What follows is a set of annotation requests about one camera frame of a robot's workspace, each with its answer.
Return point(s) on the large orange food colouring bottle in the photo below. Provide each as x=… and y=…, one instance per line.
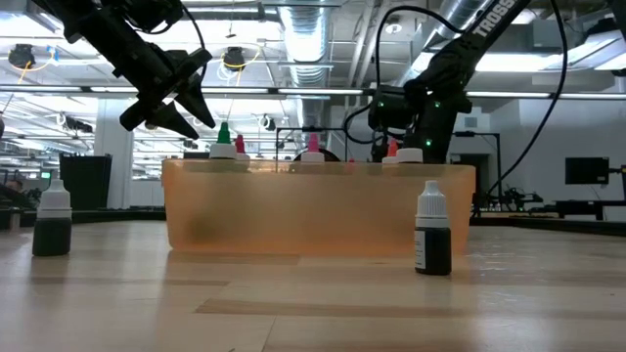
x=392, y=148

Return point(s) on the small black dropper bottle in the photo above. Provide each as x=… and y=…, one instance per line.
x=433, y=249

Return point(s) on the small green dropper bottle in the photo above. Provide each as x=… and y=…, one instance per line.
x=51, y=237

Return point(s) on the black cabinet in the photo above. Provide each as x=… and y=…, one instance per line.
x=88, y=181

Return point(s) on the silver smooth ventilation duct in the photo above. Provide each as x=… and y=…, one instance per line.
x=440, y=24

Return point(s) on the orange translucent plastic bin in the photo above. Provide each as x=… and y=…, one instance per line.
x=293, y=215

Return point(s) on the large pink food colouring bottle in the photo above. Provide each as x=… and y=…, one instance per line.
x=313, y=143

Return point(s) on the large red food colouring bottle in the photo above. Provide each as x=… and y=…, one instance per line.
x=240, y=144

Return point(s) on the large green food colouring bottle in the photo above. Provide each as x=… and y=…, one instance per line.
x=223, y=134

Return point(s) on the black metal frame stand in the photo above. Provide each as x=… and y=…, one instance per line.
x=484, y=134
x=293, y=130

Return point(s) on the long ceiling light bar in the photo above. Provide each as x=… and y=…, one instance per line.
x=318, y=91

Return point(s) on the silver ribbed ventilation duct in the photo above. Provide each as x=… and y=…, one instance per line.
x=305, y=39

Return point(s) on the black domed object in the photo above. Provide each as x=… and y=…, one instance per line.
x=331, y=155

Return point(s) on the black monitor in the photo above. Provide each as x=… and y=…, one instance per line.
x=587, y=171

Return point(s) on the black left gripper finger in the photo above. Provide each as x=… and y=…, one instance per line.
x=171, y=117
x=200, y=105

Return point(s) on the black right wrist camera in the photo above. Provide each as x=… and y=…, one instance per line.
x=391, y=107

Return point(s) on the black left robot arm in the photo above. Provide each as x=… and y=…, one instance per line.
x=73, y=12

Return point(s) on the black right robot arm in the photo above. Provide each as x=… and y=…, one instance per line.
x=489, y=27

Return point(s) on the white square pillar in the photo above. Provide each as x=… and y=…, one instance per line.
x=115, y=166

